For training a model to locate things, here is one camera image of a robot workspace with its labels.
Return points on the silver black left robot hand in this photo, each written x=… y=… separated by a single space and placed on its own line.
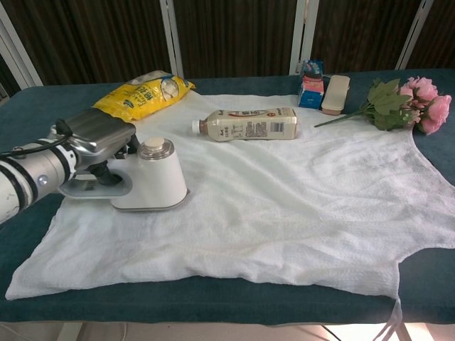
x=96 y=133

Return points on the white handheld garment steamer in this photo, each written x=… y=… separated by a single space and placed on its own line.
x=160 y=177

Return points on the white cloth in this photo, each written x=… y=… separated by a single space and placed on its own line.
x=284 y=199

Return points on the yellow snack bag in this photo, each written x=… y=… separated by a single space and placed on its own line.
x=149 y=96

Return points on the dark blue table cover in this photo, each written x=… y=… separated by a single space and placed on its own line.
x=35 y=106

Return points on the beige milk tea bottle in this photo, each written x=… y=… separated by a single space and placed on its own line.
x=249 y=126

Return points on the brown folding partition screen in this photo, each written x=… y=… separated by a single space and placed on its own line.
x=231 y=39

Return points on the blue cookie box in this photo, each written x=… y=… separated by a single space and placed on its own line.
x=311 y=92

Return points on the cream rectangular box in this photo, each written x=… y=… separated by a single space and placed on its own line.
x=336 y=92

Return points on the pink rose bouquet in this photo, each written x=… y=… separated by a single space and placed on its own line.
x=433 y=106

